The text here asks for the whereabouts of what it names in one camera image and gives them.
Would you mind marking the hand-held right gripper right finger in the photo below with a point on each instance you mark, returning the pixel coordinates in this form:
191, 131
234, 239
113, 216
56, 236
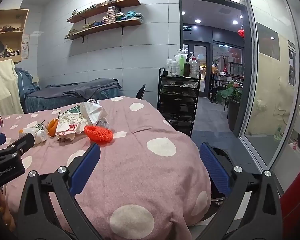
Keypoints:
212, 167

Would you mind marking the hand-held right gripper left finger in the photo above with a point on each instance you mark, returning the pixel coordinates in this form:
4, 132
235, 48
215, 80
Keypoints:
86, 170

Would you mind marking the green snack wrapper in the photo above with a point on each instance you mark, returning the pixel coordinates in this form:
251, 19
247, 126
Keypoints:
73, 109

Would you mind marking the person's left hand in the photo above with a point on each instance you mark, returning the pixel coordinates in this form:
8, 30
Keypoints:
6, 212

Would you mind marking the white plastic bottle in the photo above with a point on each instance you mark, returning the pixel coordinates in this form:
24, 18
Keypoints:
37, 135

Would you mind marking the orange peel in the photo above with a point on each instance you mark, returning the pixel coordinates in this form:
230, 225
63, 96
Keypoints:
52, 128

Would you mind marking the orange foam fruit net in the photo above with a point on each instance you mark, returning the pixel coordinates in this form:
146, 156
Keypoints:
100, 133

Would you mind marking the crumpled red print paper bag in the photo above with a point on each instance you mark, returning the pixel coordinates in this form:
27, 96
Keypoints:
70, 127

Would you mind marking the grey massage bed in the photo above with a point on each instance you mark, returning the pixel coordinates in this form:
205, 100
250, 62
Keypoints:
52, 102

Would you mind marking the crumpled clear plastic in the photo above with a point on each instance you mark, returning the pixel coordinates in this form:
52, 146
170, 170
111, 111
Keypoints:
102, 123

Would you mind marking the pink polka dot blanket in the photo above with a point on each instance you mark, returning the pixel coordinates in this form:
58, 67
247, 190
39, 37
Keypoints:
140, 167

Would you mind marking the cream robe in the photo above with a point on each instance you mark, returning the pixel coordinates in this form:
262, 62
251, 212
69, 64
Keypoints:
3, 87

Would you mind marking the white face mask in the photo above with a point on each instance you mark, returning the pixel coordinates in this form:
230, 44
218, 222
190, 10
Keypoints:
92, 112

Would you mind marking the blue grey cloth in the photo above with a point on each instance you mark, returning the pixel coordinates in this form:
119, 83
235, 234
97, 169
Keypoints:
23, 82

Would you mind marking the potted green plant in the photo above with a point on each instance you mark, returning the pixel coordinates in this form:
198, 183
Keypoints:
233, 110

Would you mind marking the black trolley cart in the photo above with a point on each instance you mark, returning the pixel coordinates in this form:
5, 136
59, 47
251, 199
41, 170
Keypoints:
177, 105

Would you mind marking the grey blanket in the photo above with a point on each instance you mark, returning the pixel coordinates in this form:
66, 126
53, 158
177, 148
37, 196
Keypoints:
90, 86

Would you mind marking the black metal rack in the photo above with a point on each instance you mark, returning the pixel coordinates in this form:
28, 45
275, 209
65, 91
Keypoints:
215, 80

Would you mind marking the red glossy panel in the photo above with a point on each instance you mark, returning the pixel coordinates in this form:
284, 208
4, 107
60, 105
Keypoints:
297, 205

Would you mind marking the black folding chair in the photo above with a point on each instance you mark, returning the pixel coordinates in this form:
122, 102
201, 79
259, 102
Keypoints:
140, 92

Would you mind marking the glass partition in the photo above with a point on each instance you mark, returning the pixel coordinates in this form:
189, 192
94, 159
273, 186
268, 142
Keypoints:
267, 80

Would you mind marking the group of bottles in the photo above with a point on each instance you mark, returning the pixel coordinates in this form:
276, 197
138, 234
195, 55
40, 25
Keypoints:
181, 65

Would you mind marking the red hanging ornament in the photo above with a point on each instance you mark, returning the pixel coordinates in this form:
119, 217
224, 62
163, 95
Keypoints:
241, 33

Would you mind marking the green exit sign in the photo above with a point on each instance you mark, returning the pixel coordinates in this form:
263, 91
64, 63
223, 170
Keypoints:
187, 27

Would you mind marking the wall poster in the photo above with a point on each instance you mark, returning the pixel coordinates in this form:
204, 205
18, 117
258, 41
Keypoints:
25, 47

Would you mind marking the wooden wall cabinet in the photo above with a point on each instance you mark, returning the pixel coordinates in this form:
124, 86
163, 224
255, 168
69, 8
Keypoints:
22, 32

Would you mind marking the dark door frame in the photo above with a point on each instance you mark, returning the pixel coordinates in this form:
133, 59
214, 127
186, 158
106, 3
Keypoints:
246, 55

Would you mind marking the wooden wall shelf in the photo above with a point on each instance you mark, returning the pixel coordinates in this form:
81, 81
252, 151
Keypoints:
107, 9
107, 28

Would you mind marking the wall shelves with boxes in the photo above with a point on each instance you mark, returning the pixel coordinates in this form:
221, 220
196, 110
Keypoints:
111, 15

